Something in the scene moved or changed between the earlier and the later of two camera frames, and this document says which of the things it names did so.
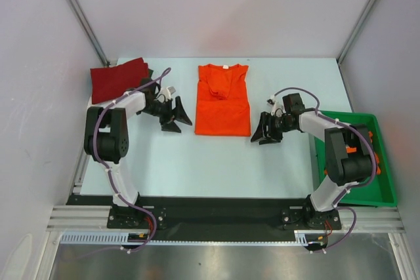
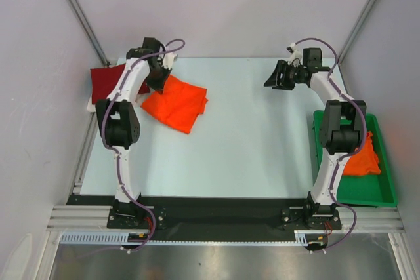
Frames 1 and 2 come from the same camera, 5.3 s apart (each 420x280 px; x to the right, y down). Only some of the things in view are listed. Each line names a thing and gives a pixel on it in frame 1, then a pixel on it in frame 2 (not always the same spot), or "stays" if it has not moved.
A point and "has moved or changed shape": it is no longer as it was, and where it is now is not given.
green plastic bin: (380, 191) stays
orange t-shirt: (222, 105) has moved or changed shape
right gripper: (270, 126) → (283, 74)
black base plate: (195, 214) stays
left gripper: (178, 113) → (159, 86)
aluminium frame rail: (78, 218) stays
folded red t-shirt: (109, 83) stays
